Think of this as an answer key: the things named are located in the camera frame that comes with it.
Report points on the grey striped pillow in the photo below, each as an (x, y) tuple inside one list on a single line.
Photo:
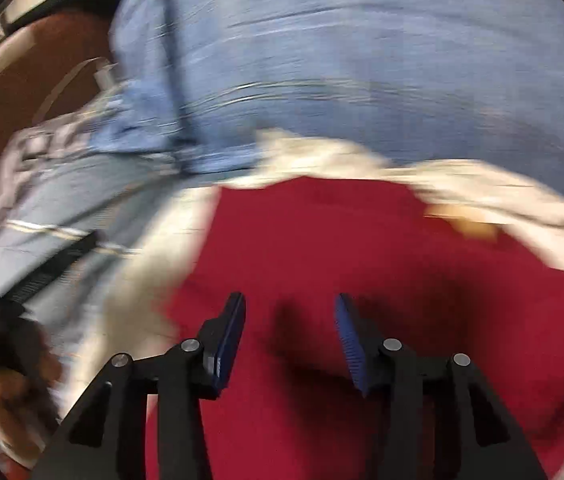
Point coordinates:
[(61, 200)]

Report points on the grey crumpled cloth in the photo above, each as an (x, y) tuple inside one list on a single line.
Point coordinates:
[(46, 142)]

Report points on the red garment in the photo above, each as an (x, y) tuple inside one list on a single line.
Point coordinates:
[(337, 240)]

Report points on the cream patterned pillow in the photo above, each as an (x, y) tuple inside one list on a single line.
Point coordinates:
[(487, 185)]

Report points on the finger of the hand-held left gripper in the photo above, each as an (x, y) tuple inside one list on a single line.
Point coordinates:
[(56, 265)]

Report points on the blue plaid pillow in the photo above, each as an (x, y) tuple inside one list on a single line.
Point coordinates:
[(337, 70)]

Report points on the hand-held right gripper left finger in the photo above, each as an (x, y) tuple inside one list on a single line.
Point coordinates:
[(229, 330)]

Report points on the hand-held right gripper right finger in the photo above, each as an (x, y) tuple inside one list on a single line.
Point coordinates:
[(349, 335)]

